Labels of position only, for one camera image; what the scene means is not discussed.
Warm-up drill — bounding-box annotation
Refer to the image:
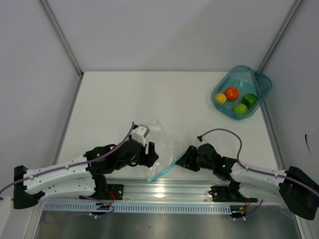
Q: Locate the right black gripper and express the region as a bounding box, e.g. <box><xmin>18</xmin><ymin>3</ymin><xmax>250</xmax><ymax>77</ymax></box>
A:
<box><xmin>175</xmin><ymin>145</ymin><xmax>214</xmax><ymax>172</ymax></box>

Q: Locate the clear zip top bag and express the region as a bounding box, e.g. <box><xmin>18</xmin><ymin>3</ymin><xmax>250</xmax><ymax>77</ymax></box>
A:
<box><xmin>146</xmin><ymin>120</ymin><xmax>187</xmax><ymax>183</ymax></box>

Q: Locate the yellow toy squash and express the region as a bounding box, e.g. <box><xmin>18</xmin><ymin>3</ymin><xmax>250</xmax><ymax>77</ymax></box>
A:
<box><xmin>215</xmin><ymin>93</ymin><xmax>227</xmax><ymax>105</ymax></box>

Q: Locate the light green toy fruit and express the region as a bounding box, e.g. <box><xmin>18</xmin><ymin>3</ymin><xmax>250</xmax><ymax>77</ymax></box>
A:
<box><xmin>233</xmin><ymin>103</ymin><xmax>248</xmax><ymax>115</ymax></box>

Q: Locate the orange toy pumpkin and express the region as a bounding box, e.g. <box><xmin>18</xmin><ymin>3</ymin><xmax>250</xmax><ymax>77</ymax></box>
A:
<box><xmin>224</xmin><ymin>87</ymin><xmax>239</xmax><ymax>101</ymax></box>

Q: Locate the dark green toy pepper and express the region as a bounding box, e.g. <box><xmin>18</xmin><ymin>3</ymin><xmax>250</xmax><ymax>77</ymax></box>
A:
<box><xmin>241</xmin><ymin>94</ymin><xmax>258</xmax><ymax>109</ymax></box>

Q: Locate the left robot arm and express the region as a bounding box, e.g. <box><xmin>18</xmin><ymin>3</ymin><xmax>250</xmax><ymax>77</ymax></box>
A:
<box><xmin>13</xmin><ymin>139</ymin><xmax>159</xmax><ymax>209</ymax></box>

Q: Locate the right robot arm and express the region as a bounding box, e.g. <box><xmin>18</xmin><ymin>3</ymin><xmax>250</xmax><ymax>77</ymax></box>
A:
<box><xmin>176</xmin><ymin>143</ymin><xmax>319</xmax><ymax>221</ymax></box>

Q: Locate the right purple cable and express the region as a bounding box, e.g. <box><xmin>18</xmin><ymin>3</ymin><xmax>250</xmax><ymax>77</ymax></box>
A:
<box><xmin>196</xmin><ymin>128</ymin><xmax>319</xmax><ymax>222</ymax></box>

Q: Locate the purple cable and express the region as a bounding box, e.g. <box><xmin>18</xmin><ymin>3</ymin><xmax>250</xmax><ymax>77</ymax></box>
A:
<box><xmin>0</xmin><ymin>121</ymin><xmax>137</xmax><ymax>220</ymax></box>
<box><xmin>196</xmin><ymin>128</ymin><xmax>319</xmax><ymax>222</ymax></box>

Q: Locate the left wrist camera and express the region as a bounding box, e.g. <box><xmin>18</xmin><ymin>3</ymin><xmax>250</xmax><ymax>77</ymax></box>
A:
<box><xmin>131</xmin><ymin>124</ymin><xmax>150</xmax><ymax>146</ymax></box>

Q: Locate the aluminium mounting rail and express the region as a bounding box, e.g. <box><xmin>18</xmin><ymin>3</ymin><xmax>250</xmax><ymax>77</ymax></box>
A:
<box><xmin>33</xmin><ymin>178</ymin><xmax>306</xmax><ymax>205</ymax></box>

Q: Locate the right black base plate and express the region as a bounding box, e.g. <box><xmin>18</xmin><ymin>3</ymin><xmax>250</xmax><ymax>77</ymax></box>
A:
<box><xmin>208</xmin><ymin>186</ymin><xmax>258</xmax><ymax>203</ymax></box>

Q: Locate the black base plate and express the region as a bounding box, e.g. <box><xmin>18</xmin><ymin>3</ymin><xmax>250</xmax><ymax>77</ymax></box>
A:
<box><xmin>89</xmin><ymin>184</ymin><xmax>124</xmax><ymax>201</ymax></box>
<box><xmin>208</xmin><ymin>186</ymin><xmax>258</xmax><ymax>203</ymax></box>

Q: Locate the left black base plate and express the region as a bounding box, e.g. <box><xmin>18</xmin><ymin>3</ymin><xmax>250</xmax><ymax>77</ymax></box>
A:
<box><xmin>89</xmin><ymin>184</ymin><xmax>124</xmax><ymax>201</ymax></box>

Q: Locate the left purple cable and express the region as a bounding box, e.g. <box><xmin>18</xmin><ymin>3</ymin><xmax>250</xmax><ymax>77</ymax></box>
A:
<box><xmin>0</xmin><ymin>121</ymin><xmax>137</xmax><ymax>220</ymax></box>

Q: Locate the slotted cable duct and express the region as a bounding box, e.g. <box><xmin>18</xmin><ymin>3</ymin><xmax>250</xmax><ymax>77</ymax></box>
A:
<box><xmin>43</xmin><ymin>201</ymin><xmax>232</xmax><ymax>215</ymax></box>

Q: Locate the left frame post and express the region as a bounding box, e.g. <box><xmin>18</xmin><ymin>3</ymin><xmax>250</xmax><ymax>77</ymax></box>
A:
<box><xmin>38</xmin><ymin>0</ymin><xmax>84</xmax><ymax>78</ymax></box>

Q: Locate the frame post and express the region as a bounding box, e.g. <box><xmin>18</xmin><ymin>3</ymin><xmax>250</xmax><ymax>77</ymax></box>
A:
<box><xmin>38</xmin><ymin>0</ymin><xmax>84</xmax><ymax>78</ymax></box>
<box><xmin>257</xmin><ymin>0</ymin><xmax>306</xmax><ymax>73</ymax></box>

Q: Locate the right frame post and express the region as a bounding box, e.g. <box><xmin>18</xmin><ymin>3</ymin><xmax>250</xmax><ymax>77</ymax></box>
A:
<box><xmin>257</xmin><ymin>0</ymin><xmax>306</xmax><ymax>73</ymax></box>

